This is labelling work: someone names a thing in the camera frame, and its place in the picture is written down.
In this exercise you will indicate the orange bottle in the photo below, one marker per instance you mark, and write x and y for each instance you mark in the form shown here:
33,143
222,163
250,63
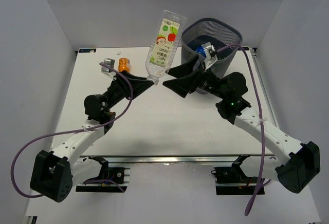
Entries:
124,65

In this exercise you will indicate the clear square juice bottle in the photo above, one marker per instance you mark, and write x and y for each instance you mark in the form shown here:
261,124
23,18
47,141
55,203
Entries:
165,44

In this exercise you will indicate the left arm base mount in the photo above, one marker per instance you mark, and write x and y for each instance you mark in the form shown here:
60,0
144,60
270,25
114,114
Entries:
98,175

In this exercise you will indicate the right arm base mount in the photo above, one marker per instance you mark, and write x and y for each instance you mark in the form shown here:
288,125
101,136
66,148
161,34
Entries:
230,180

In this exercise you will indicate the grey mesh waste bin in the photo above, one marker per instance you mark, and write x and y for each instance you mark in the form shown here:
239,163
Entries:
218,34

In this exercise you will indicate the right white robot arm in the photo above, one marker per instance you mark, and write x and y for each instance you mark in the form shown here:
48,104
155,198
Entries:
294,164

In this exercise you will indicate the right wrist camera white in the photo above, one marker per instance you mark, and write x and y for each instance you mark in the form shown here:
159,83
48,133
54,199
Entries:
210,55

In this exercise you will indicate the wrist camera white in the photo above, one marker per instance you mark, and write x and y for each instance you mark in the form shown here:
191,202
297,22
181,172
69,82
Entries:
106,65
210,55

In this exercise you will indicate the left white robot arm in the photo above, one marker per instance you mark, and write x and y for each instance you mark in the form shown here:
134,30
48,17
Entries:
56,172

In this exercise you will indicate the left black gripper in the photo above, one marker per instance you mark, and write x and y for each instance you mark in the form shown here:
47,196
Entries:
139,85

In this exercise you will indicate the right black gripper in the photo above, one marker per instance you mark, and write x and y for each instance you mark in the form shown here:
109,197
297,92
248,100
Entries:
184,84

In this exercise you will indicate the blue label bottle white cap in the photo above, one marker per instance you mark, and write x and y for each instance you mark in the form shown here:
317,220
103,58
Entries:
200,50

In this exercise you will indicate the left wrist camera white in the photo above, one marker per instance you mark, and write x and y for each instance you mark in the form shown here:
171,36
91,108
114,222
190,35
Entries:
106,65

